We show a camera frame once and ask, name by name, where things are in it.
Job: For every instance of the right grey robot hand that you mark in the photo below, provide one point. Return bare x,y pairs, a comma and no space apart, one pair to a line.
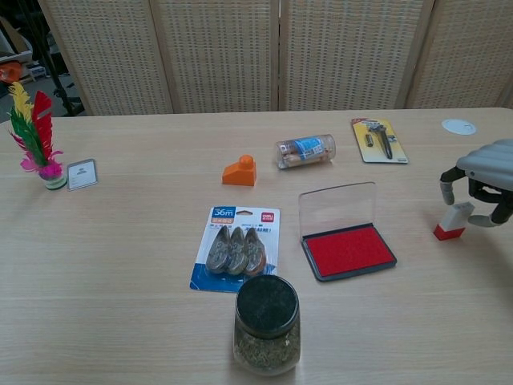
491,160

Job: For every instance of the red and white stamp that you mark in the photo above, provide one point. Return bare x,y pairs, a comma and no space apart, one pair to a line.
453,220

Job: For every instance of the red ink pad case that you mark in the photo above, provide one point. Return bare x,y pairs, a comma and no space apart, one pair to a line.
346,250

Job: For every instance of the white round table grommet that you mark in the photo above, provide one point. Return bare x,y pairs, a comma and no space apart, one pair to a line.
459,127

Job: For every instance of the yellow razor blister pack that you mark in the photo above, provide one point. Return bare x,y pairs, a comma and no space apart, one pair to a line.
380,140

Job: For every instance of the clear plastic tube container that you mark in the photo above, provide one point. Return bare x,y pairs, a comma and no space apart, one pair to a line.
304,151

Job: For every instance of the orange plastic block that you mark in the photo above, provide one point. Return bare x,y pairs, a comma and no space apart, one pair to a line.
239,174

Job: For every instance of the correction tape blister pack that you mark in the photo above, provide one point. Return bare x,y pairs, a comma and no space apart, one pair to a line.
236,244

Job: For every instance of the glass jar black lid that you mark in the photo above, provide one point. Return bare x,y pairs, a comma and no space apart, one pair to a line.
266,309

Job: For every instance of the wicker folding screen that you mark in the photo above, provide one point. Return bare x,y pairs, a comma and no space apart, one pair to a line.
224,56

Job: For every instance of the small photo card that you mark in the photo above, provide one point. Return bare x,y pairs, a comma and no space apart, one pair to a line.
82,174

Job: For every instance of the colourful feather shuttlecock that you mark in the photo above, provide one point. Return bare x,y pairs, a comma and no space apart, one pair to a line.
40,136

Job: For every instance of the black tripod stand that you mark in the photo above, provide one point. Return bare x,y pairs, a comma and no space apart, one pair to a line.
50,60

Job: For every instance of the orange round object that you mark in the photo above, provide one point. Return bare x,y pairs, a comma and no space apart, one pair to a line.
11,72

